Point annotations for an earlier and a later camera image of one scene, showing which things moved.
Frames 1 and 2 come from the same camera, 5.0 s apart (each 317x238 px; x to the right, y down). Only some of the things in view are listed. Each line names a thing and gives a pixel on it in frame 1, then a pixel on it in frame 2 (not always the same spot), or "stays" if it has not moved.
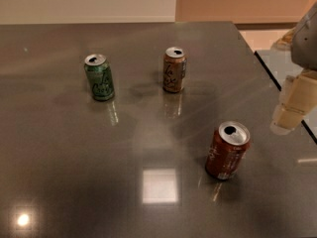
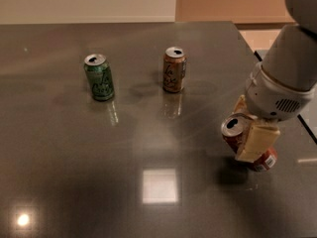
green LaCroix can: x=100 y=76 stays
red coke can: x=227 y=150 → x=235 y=129
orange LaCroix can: x=174 y=66 stays
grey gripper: x=305 y=47 → x=272 y=98
